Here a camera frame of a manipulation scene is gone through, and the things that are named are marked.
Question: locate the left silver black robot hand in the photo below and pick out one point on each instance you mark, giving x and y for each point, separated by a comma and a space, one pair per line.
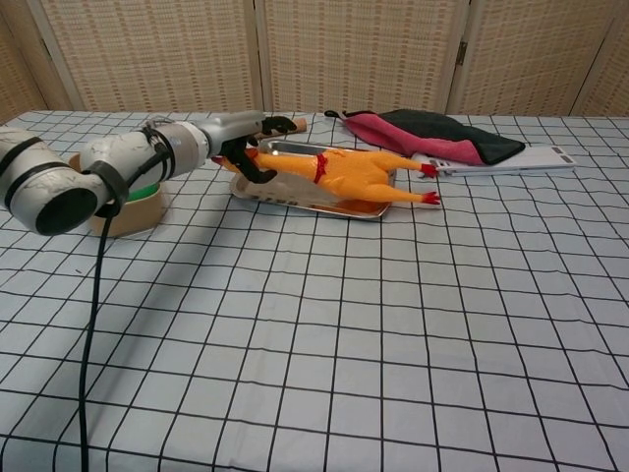
228, 132

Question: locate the orange rubber chicken toy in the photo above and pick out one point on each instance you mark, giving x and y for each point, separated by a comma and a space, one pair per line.
354, 172

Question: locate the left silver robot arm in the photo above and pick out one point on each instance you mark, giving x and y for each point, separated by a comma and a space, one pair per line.
49, 172

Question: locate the silver metal tray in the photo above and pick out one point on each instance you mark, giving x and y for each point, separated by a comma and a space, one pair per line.
304, 146

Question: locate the wooden rolling pin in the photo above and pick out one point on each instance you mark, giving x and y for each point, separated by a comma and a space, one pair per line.
301, 124

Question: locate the beige woven folding screen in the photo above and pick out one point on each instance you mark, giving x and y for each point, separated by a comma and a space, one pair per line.
162, 54

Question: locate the green ball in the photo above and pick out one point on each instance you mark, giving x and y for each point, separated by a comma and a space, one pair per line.
145, 192

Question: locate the tan square bowl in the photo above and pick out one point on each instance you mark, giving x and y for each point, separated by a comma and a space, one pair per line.
142, 216

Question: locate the pink towel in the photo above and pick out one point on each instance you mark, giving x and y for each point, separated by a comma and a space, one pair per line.
417, 140

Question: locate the dark green towel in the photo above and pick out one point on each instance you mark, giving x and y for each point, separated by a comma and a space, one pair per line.
442, 125

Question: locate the white black checkered tablecloth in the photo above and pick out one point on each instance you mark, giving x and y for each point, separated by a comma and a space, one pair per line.
295, 383

